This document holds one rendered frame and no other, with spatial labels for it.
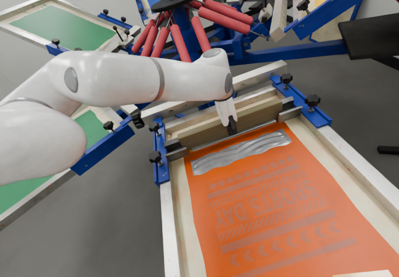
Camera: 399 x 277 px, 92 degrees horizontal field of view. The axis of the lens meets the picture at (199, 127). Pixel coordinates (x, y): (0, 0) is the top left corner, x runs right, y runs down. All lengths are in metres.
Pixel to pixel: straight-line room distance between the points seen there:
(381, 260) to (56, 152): 0.62
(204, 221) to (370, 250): 0.38
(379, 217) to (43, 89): 0.73
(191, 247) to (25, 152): 0.47
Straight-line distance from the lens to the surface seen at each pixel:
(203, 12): 1.23
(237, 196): 0.63
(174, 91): 0.38
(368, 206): 0.66
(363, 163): 0.68
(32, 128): 0.26
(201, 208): 0.63
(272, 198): 0.62
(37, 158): 0.26
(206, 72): 0.40
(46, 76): 0.39
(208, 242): 0.60
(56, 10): 2.24
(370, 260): 0.61
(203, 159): 0.71
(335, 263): 0.59
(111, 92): 0.31
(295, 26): 0.97
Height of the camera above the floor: 1.52
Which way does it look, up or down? 42 degrees down
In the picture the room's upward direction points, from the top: 22 degrees counter-clockwise
